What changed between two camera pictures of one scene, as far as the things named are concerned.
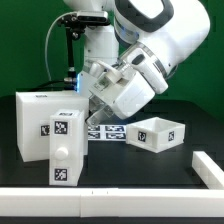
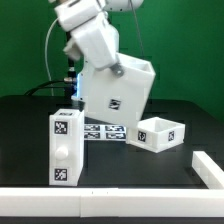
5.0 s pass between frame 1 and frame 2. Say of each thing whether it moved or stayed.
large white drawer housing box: moved
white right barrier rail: stayed
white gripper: moved
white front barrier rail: stayed
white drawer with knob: stayed
